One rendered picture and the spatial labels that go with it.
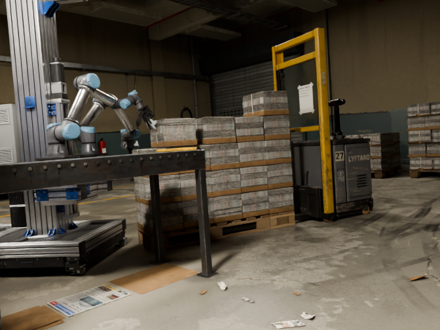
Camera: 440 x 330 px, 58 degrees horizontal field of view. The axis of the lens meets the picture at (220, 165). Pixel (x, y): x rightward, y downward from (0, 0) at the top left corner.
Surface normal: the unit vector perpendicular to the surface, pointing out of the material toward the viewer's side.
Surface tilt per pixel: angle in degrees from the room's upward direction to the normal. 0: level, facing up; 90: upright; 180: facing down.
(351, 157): 90
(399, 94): 90
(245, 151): 90
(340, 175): 90
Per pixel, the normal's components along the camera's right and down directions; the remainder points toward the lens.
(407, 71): -0.70, 0.08
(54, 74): -0.14, 0.06
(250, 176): 0.45, 0.01
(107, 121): 0.71, -0.01
